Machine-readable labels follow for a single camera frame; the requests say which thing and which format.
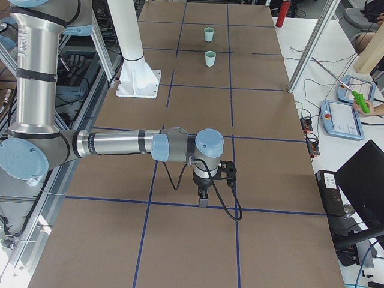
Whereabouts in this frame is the green grabber tool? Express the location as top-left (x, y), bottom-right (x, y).
top-left (311, 57), bottom-right (370, 113)

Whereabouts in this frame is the wooden beam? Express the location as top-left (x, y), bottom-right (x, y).
top-left (353, 14), bottom-right (383, 74)

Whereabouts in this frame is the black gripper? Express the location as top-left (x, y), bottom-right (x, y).
top-left (193, 173), bottom-right (214, 207)

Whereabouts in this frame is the near black orange connector box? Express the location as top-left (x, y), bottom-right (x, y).
top-left (306, 138), bottom-right (320, 158)

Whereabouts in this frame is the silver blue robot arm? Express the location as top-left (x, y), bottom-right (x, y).
top-left (1, 1), bottom-right (224, 207)

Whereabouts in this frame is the black orange connector box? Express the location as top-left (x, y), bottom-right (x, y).
top-left (300, 117), bottom-right (313, 133)
top-left (306, 138), bottom-right (320, 158)

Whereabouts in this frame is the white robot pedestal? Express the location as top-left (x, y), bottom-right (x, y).
top-left (107, 0), bottom-right (161, 99)

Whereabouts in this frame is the near teach pendant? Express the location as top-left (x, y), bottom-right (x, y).
top-left (320, 100), bottom-right (365, 140)

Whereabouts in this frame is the black computer box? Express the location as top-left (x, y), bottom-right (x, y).
top-left (315, 170), bottom-right (346, 217)

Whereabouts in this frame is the far teach pendant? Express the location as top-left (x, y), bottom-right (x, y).
top-left (337, 75), bottom-right (376, 103)

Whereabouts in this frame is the teach pendant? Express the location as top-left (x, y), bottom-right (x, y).
top-left (320, 100), bottom-right (365, 140)
top-left (337, 75), bottom-right (376, 103)

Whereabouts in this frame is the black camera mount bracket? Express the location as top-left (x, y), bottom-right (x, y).
top-left (216, 161), bottom-right (237, 181)

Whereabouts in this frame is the aluminium frame post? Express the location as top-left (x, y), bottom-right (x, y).
top-left (287, 0), bottom-right (340, 93)

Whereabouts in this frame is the brown paper table cover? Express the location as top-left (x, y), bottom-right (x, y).
top-left (30, 1), bottom-right (344, 287)

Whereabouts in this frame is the aluminium frame rail left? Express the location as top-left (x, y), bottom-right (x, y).
top-left (91, 23), bottom-right (115, 82)

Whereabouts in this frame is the red bottle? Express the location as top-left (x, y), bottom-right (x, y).
top-left (275, 0), bottom-right (290, 28)

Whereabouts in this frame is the black monitor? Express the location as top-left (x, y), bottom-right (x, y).
top-left (334, 140), bottom-right (383, 249)

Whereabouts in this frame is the blue cable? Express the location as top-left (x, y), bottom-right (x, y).
top-left (344, 239), bottom-right (381, 288)

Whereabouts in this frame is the mint green cup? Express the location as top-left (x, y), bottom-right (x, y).
top-left (205, 50), bottom-right (217, 67)
top-left (203, 27), bottom-right (215, 43)

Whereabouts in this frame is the far black orange connector box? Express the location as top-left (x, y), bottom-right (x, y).
top-left (300, 117), bottom-right (313, 133)

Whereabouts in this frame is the person hand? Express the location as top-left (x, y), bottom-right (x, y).
top-left (353, 100), bottom-right (376, 115)

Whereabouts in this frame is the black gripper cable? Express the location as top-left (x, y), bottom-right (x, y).
top-left (161, 125), bottom-right (242, 221)

